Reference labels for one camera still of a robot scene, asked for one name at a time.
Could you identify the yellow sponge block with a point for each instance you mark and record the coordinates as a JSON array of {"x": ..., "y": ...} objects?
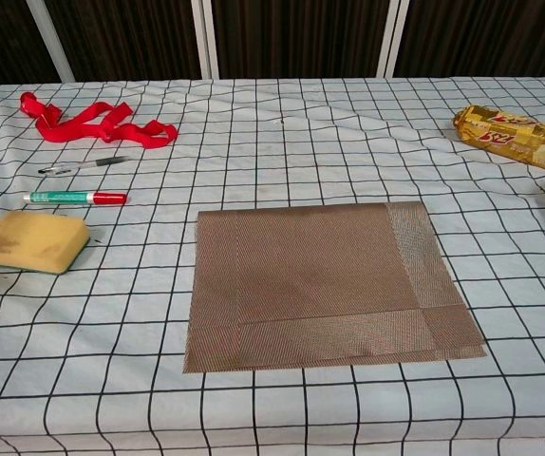
[{"x": 30, "y": 242}]

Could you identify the white double partition post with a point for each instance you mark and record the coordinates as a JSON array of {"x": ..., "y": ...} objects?
[{"x": 206, "y": 38}]

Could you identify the white black checked tablecloth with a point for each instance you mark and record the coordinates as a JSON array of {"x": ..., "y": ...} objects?
[{"x": 111, "y": 380}]

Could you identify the clear black ballpoint pen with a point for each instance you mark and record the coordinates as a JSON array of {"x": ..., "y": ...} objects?
[{"x": 82, "y": 165}]

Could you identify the red ribbon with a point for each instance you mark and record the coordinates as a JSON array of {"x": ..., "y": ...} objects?
[{"x": 59, "y": 133}]

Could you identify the white slanted partition post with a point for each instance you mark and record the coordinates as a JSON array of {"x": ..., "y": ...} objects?
[{"x": 51, "y": 43}]

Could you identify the brown woven placemat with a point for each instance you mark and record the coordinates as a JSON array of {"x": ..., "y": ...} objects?
[{"x": 301, "y": 285}]

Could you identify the gold biscuit packet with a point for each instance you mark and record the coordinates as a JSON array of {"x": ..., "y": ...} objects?
[{"x": 505, "y": 138}]

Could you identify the green marker with red cap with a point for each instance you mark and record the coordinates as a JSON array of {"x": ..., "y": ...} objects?
[{"x": 63, "y": 197}]

